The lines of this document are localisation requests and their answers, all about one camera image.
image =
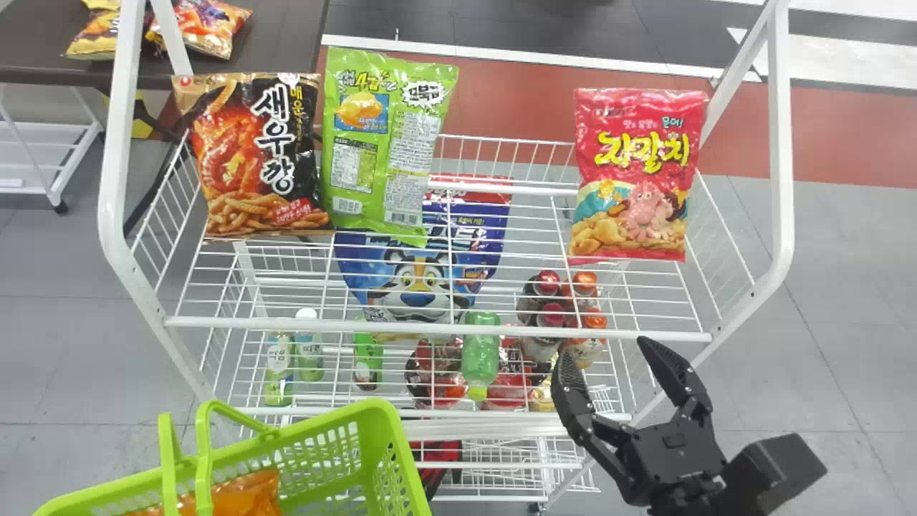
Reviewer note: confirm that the black orange snack packet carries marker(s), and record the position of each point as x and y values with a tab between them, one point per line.
251	154

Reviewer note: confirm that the orange purple snack packet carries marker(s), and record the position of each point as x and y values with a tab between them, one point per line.
204	25

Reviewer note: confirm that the pale green bottle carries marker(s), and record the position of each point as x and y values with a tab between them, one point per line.
278	369
309	352

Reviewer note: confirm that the yellow snack packet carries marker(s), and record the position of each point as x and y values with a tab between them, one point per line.
92	34

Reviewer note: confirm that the red snack packet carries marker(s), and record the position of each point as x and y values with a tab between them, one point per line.
434	464

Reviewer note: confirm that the dark side table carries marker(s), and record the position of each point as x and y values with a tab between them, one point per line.
43	68

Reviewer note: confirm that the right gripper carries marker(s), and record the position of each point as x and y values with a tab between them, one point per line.
673	459

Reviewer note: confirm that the blue cereal bag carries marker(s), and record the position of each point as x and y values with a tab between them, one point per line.
430	269

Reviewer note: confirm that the green white bottle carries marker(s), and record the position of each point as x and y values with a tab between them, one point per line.
367	362

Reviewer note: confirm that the green basket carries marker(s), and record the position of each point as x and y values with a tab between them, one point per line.
337	451

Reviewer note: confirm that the dark bottle red cap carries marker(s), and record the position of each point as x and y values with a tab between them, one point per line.
551	316
594	319
548	282
584	282

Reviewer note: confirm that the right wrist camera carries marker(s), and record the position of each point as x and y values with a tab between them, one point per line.
777	469

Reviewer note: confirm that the red snack packet octopus print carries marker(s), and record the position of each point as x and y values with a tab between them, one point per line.
634	175

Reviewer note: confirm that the red noodle cup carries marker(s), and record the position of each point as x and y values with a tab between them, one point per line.
433	374
510	385

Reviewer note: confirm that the white shelf trolley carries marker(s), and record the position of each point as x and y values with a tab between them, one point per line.
57	147

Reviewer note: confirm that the green snack packet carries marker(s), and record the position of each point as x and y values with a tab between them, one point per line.
383	143

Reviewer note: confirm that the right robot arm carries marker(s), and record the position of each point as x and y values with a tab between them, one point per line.
688	509

